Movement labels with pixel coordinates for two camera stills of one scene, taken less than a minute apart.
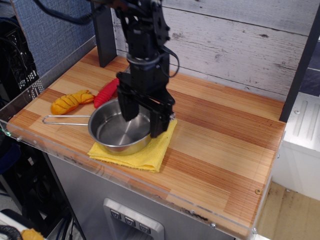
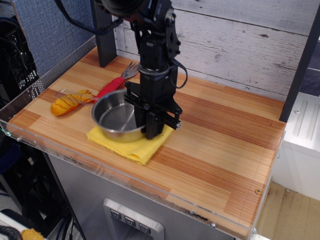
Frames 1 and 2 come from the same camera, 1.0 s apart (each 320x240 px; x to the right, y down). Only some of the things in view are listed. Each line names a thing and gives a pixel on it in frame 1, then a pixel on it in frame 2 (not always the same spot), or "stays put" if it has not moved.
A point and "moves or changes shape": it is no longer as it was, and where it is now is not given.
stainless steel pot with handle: [108, 129] moves or changes shape
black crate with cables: [19, 81] stays put
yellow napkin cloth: [149, 158] to [142, 149]
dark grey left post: [104, 32] stays put
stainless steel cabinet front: [86, 188] stays put
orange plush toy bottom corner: [31, 234] stays put
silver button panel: [127, 223] stays put
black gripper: [149, 76] to [155, 99]
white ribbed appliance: [297, 166] stays put
